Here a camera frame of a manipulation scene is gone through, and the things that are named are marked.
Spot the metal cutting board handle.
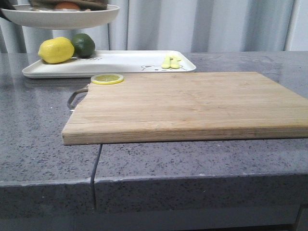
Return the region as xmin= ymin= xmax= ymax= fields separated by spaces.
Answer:
xmin=66 ymin=87 xmax=89 ymax=112

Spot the yellow plastic fork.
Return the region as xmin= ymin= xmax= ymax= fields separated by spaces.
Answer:
xmin=161 ymin=55 xmax=171 ymax=69

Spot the lemon slice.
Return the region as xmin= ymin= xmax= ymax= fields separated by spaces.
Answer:
xmin=91 ymin=73 xmax=124 ymax=85

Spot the yellow lemon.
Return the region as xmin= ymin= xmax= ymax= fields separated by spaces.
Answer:
xmin=38 ymin=37 xmax=75 ymax=64

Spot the grey curtain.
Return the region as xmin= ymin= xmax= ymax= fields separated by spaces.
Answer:
xmin=0 ymin=0 xmax=308 ymax=54

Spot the wooden cutting board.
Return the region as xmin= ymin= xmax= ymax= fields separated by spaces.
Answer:
xmin=62 ymin=72 xmax=308 ymax=145

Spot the green lime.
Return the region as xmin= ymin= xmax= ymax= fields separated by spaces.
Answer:
xmin=71 ymin=33 xmax=95 ymax=58

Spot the white round plate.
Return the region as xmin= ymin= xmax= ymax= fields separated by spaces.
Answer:
xmin=0 ymin=4 xmax=120 ymax=30

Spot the fried egg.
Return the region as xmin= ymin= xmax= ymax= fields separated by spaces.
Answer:
xmin=54 ymin=1 xmax=81 ymax=11

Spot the white bread slice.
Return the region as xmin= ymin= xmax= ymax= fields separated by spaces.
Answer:
xmin=29 ymin=0 xmax=108 ymax=11

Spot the white rectangular tray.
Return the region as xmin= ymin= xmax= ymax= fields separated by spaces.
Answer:
xmin=22 ymin=51 xmax=196 ymax=78

